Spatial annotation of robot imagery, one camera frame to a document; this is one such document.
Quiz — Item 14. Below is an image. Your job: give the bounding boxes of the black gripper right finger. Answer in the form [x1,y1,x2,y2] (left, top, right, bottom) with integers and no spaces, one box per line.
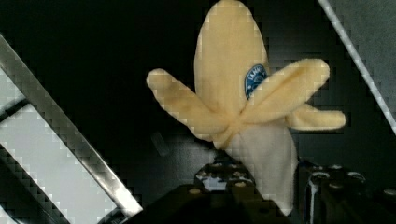
[303,164,396,224]

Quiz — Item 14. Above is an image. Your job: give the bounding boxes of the plush peeled banana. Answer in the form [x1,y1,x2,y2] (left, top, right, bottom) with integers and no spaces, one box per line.
[147,0,346,215]

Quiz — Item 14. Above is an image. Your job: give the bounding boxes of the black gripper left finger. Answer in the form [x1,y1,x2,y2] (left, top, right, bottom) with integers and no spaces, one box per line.
[130,155,290,224]

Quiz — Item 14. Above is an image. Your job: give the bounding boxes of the black toaster oven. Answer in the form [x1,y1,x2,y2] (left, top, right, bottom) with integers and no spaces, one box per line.
[1,0,395,224]

